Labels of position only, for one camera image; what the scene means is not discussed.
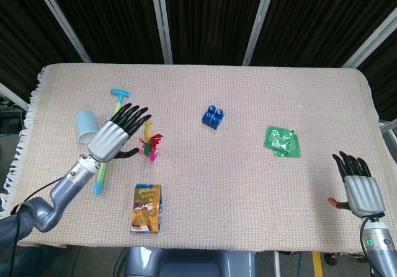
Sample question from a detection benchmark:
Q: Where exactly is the orange blue snack box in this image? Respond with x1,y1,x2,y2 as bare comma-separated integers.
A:
129,183,163,234

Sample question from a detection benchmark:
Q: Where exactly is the green foil packet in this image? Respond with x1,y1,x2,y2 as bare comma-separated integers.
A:
263,125,302,158

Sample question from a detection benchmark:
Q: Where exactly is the blue building block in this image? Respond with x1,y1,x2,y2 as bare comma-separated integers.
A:
202,104,226,131

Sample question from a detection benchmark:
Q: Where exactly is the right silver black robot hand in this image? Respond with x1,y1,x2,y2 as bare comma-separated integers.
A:
328,151,386,218

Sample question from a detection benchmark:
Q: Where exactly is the colourful feather shuttlecock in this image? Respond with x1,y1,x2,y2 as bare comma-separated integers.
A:
138,118,164,163

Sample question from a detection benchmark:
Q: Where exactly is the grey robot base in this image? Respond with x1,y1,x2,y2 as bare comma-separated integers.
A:
115,246,259,277

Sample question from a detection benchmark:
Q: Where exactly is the light blue plastic cup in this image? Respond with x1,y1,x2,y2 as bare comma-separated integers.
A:
76,110,100,144

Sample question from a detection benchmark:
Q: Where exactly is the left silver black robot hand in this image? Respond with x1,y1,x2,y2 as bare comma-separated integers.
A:
87,103,153,163

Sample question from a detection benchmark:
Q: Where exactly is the white frame post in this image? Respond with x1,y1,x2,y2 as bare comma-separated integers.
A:
0,82,29,112
241,0,279,66
149,0,174,64
342,12,397,69
30,0,92,64

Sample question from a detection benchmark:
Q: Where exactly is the blue green water pump toy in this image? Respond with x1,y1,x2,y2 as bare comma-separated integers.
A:
93,89,132,198

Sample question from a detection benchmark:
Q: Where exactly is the pink woven tablecloth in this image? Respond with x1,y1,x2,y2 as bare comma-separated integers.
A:
0,63,397,255

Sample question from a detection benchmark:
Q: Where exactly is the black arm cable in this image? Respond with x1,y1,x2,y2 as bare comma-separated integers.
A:
9,177,68,277

